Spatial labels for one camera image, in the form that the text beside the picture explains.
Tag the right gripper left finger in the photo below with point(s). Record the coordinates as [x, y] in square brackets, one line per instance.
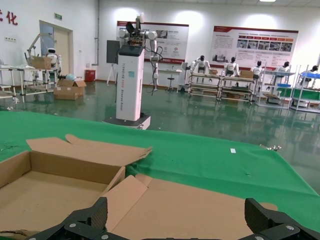
[97, 215]

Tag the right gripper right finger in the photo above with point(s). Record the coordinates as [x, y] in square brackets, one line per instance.
[257, 217]

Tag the open cardboard floor box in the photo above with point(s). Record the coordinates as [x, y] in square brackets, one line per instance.
[76, 83]

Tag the large cardboard box on rack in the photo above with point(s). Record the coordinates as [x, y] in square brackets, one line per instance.
[246, 74]

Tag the small cardboard box on rack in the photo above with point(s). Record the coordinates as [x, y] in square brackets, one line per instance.
[213, 72]

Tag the cardboard box on bench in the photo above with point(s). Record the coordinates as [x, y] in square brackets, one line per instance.
[40, 63]

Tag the small white label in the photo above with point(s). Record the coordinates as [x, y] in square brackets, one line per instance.
[233, 150]

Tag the metal table clip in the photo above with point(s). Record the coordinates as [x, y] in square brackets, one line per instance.
[273, 148]

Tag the green table cloth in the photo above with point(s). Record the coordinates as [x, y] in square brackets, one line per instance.
[200, 160]

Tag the pipe roller rack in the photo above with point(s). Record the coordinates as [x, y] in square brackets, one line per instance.
[203, 79]
[237, 80]

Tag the red bin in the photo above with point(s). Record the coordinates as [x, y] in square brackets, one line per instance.
[90, 75]

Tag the blue plastic bag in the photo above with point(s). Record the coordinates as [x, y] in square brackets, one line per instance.
[70, 77]

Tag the white shelf rack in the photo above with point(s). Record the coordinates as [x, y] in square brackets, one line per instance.
[282, 73]
[310, 73]

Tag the white humanoid robot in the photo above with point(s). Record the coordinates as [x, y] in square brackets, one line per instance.
[285, 67]
[257, 70]
[308, 72]
[232, 67]
[201, 63]

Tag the small grey stool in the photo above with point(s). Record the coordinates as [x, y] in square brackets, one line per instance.
[170, 79]

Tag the white machine base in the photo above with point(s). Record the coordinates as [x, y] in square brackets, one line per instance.
[185, 75]

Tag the white side table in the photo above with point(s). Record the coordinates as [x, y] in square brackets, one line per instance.
[170, 71]

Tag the black screen on stand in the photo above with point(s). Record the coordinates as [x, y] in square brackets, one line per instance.
[112, 51]

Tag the red-framed display board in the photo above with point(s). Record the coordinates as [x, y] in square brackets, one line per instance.
[172, 37]
[262, 52]

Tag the small white round-head robot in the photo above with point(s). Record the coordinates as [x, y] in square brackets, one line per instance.
[52, 56]

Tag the beige door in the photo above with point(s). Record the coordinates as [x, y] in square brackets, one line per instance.
[63, 50]

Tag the white pipe workbench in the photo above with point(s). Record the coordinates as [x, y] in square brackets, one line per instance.
[12, 67]

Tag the green exit sign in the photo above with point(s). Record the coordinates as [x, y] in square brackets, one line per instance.
[58, 16]

